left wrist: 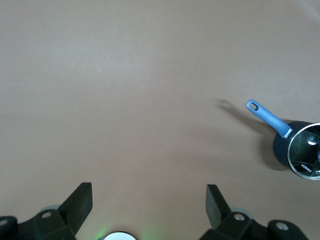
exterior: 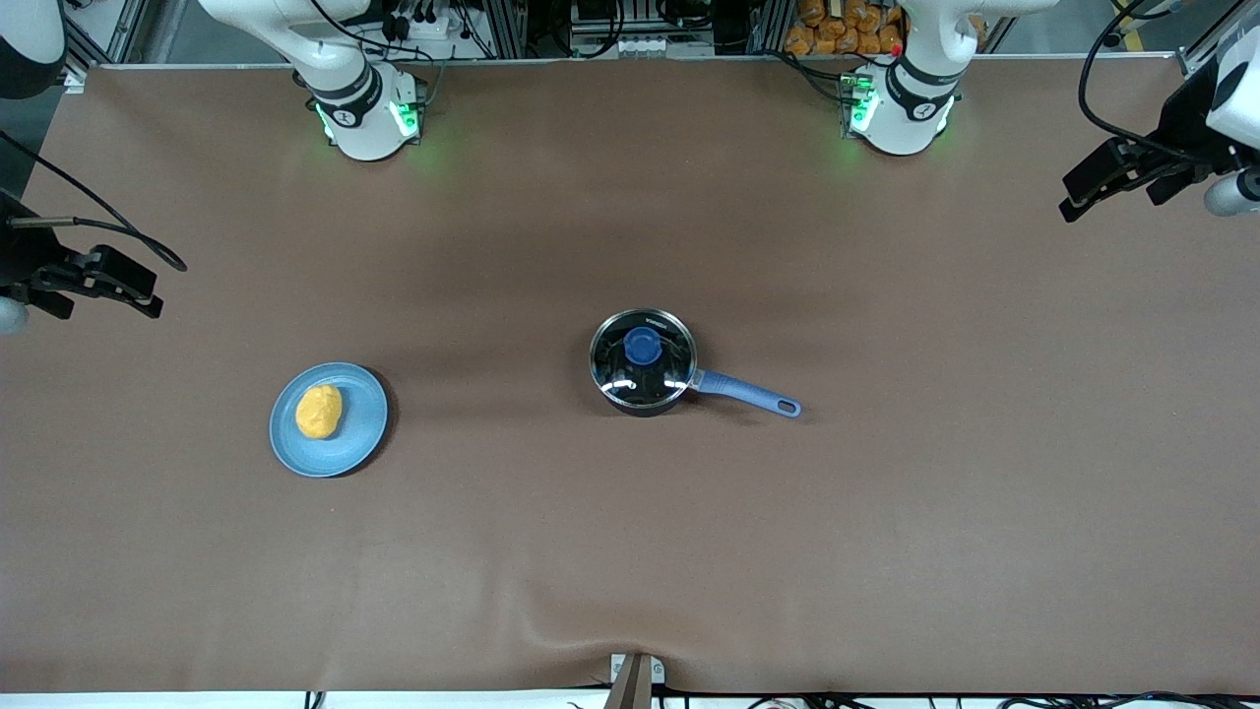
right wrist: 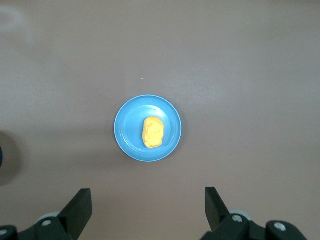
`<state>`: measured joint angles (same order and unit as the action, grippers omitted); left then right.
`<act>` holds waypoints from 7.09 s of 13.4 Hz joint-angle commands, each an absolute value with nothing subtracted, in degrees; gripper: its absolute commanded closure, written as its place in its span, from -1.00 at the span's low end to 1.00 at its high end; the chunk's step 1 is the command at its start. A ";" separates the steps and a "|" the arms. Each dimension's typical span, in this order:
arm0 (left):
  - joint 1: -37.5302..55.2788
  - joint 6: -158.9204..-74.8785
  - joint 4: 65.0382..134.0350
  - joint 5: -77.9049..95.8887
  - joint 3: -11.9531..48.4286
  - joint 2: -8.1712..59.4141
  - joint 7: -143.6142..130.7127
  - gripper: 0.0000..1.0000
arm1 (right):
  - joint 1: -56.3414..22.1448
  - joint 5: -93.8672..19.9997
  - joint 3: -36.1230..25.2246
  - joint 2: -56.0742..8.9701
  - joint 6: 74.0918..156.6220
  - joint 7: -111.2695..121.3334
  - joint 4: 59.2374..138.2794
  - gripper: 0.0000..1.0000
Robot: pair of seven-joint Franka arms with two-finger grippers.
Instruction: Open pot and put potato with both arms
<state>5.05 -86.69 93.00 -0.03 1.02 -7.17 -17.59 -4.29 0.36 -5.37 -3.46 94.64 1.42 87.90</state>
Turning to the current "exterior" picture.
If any yellow potato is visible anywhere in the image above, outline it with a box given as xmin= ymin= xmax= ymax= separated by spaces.
xmin=295 ymin=383 xmax=345 ymax=441

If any glass lid with blue knob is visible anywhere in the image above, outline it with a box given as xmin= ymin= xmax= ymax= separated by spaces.
xmin=589 ymin=308 xmax=698 ymax=410

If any blue round plate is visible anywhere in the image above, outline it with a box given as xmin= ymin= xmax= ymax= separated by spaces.
xmin=269 ymin=361 xmax=391 ymax=480

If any bag of orange round items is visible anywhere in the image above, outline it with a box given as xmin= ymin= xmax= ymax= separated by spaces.
xmin=785 ymin=0 xmax=904 ymax=56

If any white power strip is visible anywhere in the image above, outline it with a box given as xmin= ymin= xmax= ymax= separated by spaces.
xmin=379 ymin=0 xmax=466 ymax=42

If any black box with white connectors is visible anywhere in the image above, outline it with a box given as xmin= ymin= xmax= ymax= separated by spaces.
xmin=571 ymin=0 xmax=672 ymax=56

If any brown table cover sheet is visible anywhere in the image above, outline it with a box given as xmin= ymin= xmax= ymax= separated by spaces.
xmin=0 ymin=59 xmax=1260 ymax=696

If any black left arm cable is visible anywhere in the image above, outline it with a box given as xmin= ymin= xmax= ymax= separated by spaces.
xmin=1077 ymin=0 xmax=1214 ymax=164

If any black pot with blue handle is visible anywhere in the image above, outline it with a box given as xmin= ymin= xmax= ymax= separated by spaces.
xmin=589 ymin=308 xmax=803 ymax=419

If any metal table edge bracket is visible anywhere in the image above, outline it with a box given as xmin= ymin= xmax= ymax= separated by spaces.
xmin=609 ymin=653 xmax=666 ymax=709

